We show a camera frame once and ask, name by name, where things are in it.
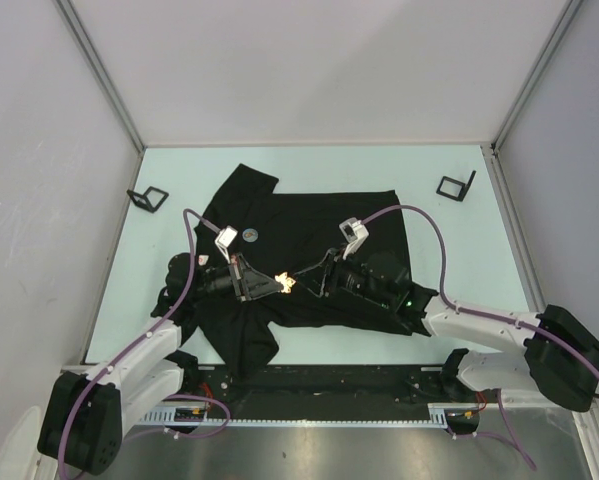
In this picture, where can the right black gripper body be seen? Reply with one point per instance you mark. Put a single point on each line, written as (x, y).
(351, 277)

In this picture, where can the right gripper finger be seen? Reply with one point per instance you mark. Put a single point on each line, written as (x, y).
(315, 289)
(316, 270)

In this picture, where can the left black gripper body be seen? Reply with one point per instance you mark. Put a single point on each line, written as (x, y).
(226, 280)

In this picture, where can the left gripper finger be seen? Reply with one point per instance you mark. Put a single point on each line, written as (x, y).
(252, 279)
(262, 291)

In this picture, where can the black t-shirt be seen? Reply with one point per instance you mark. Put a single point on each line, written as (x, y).
(294, 231)

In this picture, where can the gold brooch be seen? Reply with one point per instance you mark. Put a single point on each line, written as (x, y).
(286, 281)

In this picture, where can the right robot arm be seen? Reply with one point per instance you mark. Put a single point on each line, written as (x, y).
(549, 352)

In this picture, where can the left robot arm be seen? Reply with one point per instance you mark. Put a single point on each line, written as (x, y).
(90, 413)

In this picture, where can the round badge on shirt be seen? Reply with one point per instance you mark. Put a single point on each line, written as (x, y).
(250, 235)

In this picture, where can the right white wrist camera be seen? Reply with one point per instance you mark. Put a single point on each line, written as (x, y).
(355, 233)

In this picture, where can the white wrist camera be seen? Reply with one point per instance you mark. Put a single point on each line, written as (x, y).
(355, 233)
(223, 240)

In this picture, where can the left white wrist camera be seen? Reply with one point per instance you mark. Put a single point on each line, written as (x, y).
(223, 240)

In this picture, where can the aluminium frame rail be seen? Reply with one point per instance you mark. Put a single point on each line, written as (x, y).
(532, 399)

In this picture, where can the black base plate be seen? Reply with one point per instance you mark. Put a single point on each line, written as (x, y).
(339, 394)

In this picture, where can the left black wire stand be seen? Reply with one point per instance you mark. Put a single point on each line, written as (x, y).
(150, 200)

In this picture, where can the black wire stand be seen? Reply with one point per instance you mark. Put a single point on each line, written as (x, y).
(150, 200)
(454, 189)

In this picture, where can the right black wire stand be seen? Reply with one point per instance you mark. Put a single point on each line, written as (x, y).
(454, 189)

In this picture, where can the white cable duct rail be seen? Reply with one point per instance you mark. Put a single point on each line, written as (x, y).
(433, 417)

